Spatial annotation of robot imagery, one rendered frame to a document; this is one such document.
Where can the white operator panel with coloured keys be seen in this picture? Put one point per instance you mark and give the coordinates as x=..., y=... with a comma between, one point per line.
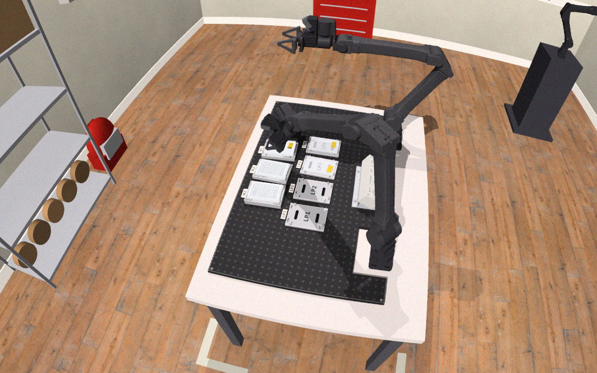
x=366, y=199

